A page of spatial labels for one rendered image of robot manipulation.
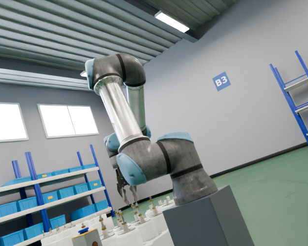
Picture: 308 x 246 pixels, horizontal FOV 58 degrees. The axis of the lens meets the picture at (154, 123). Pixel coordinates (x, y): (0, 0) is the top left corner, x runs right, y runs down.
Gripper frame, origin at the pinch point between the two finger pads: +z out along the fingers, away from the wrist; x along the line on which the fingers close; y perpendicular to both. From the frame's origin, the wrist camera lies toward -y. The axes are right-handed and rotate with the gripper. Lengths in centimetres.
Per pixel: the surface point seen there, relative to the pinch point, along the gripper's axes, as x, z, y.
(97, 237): -17.8, 6.6, 37.1
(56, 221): -134, -2, -479
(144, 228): 0.6, 11.7, 22.2
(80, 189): -77, -52, -541
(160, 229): 7.8, 15.8, 13.3
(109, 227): -27, 30, -267
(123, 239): -9.2, 11.5, 30.4
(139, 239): -3.5, 14.0, 29.5
